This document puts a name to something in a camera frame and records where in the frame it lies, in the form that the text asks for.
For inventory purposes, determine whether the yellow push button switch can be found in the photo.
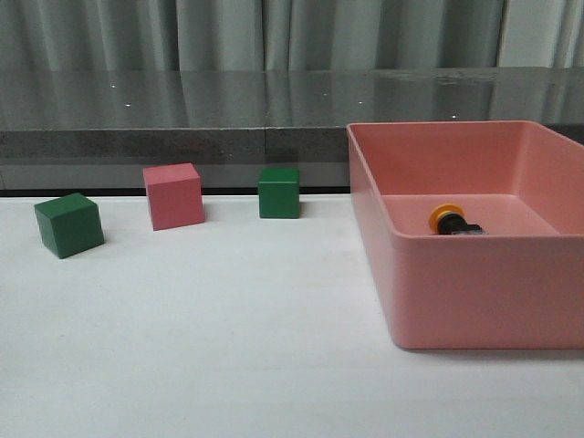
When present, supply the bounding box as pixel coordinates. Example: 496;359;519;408
429;203;485;235

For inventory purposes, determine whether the right green cube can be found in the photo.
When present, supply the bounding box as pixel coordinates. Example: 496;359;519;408
257;168;300;219

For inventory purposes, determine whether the green cube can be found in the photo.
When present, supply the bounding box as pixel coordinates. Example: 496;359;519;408
257;168;300;219
34;193;105;259

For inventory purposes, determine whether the pink cube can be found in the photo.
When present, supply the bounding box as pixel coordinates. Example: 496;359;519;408
142;162;205;231

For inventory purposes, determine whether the left green cube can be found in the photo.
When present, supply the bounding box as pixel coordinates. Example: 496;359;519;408
34;193;105;259

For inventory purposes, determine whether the pink plastic bin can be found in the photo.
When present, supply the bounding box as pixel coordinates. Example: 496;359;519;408
347;121;583;349

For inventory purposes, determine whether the dark glossy back table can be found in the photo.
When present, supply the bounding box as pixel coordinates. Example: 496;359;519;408
1;68;583;196

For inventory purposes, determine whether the grey curtain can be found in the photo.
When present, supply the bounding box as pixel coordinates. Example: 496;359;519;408
1;1;583;71

